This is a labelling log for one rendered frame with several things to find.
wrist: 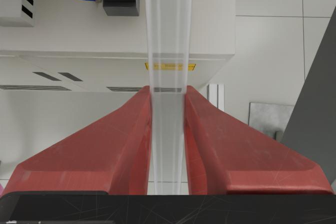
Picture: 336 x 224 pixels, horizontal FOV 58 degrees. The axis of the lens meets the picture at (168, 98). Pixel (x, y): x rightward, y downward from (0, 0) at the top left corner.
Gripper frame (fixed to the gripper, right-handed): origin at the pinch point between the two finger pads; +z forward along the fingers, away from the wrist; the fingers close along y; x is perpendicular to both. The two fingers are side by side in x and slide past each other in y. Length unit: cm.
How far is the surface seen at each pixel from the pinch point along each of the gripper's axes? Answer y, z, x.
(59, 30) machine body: 16.7, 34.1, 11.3
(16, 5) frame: 21.1, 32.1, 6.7
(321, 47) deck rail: -8.6, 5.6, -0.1
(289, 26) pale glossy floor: -44, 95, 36
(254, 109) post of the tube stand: -31, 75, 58
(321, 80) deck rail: -8.5, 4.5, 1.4
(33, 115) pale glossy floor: 47, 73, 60
